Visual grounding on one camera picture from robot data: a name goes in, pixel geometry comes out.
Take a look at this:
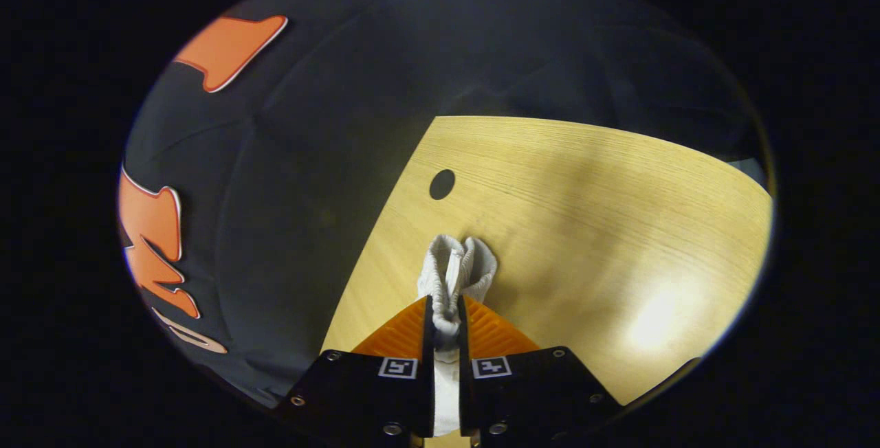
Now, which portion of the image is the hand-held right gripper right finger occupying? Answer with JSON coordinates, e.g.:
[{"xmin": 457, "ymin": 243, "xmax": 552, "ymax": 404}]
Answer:
[{"xmin": 457, "ymin": 295, "xmax": 625, "ymax": 438}]

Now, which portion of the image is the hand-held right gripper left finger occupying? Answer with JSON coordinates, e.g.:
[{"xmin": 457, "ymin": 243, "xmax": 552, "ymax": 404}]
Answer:
[{"xmin": 274, "ymin": 295, "xmax": 436, "ymax": 438}]

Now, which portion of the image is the black backdrop cloth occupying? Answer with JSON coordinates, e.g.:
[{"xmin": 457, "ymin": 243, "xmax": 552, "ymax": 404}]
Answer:
[{"xmin": 120, "ymin": 0, "xmax": 765, "ymax": 409}]

